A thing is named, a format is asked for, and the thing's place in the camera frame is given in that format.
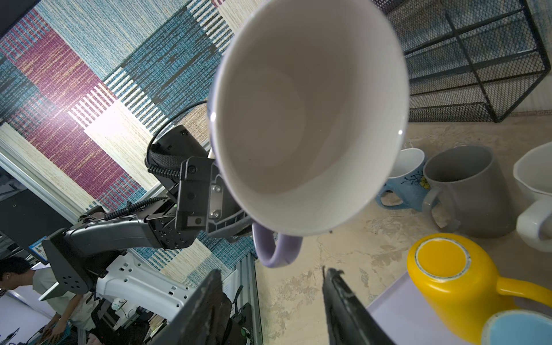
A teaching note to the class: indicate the lavender plastic tray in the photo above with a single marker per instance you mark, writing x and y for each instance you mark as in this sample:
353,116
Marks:
405,316

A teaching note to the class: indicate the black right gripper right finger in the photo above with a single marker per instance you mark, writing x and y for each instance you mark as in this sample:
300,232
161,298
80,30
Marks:
347,319

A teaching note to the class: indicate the light blue plain mug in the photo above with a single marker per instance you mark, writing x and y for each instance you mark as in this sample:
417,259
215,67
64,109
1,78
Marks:
517,327

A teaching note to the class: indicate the person in grey shirt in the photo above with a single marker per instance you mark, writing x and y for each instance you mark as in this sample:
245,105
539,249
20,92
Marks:
69,307

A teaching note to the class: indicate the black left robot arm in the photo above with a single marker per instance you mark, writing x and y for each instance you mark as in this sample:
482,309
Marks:
96,256

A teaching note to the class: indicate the white ceramic mug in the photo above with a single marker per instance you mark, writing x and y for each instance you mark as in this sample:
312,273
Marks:
532,173

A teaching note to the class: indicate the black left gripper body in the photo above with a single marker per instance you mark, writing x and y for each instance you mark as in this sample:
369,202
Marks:
194,183

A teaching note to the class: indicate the black wire shelf rack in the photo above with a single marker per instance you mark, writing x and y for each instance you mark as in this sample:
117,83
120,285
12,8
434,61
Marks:
468,61

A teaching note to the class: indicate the blue floral dotted mug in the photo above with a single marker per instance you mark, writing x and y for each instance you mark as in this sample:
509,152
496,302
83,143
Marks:
406,181

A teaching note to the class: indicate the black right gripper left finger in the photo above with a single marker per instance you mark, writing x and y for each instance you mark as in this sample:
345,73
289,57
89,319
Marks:
204,318

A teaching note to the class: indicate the grey ceramic mug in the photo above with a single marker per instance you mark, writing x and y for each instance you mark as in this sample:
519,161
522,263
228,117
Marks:
468,193

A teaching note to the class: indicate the lavender ceramic mug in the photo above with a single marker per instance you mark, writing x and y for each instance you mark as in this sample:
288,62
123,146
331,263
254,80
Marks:
308,113

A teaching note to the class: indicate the yellow round mug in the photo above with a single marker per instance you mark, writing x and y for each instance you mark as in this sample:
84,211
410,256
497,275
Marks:
462,284

